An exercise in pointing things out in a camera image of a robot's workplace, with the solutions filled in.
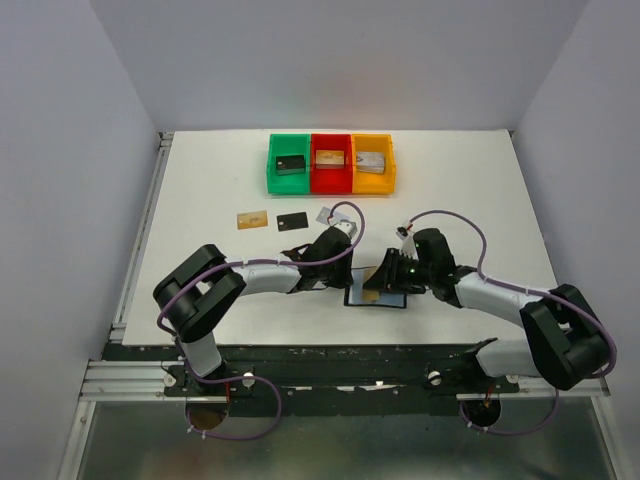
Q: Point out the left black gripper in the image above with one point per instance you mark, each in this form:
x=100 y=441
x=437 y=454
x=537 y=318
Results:
x=346 y=279

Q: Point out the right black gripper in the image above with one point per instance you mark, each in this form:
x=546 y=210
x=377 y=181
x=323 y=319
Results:
x=386 y=277

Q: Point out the black leather card holder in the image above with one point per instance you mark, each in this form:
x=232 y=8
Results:
x=352 y=295

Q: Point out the silver credit card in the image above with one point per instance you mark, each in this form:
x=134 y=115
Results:
x=328 y=217

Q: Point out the black credit card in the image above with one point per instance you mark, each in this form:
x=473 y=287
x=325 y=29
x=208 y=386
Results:
x=292 y=221

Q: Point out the gold VIP card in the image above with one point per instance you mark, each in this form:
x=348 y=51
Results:
x=252 y=220

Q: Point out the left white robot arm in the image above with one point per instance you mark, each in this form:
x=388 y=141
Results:
x=194 y=298

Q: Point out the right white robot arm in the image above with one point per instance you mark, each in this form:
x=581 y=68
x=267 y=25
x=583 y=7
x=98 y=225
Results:
x=560 y=345

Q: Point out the silver card in orange bin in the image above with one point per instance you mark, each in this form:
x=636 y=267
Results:
x=370 y=162

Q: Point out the gold card in red bin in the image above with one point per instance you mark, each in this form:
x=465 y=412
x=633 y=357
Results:
x=329 y=159

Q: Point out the black card in green bin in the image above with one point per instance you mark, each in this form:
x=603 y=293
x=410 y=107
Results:
x=290 y=164

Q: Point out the orange plastic bin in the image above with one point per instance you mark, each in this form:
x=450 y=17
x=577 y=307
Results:
x=373 y=184

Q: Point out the red plastic bin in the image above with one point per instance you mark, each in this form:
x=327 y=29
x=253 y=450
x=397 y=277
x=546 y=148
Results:
x=332 y=181

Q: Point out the green plastic bin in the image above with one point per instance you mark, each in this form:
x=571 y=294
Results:
x=288 y=144

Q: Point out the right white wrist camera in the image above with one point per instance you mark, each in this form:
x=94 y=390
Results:
x=408 y=247

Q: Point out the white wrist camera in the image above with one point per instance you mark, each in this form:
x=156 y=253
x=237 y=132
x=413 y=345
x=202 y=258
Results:
x=346 y=226
x=408 y=247

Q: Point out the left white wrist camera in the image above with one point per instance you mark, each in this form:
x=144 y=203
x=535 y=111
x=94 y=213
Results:
x=346 y=226

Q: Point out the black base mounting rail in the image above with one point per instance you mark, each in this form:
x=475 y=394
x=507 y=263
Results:
x=358 y=380

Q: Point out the aluminium frame rail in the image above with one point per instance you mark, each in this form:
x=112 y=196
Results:
x=112 y=320

